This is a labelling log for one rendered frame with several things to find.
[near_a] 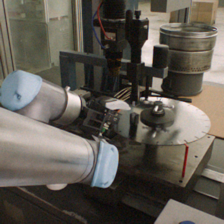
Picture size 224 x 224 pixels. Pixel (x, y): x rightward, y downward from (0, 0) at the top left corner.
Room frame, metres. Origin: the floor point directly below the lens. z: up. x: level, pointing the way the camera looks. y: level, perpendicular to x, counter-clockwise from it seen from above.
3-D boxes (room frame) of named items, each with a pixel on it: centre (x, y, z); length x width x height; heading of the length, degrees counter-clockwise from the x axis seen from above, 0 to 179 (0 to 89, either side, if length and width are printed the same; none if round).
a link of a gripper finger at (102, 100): (0.65, 0.02, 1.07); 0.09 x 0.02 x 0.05; 134
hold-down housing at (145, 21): (0.83, -0.08, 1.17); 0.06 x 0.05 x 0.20; 48
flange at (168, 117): (0.82, -0.15, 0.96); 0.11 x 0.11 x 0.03
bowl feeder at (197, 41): (1.56, -0.42, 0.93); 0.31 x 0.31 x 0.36
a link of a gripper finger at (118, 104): (0.67, -0.03, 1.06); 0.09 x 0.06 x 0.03; 134
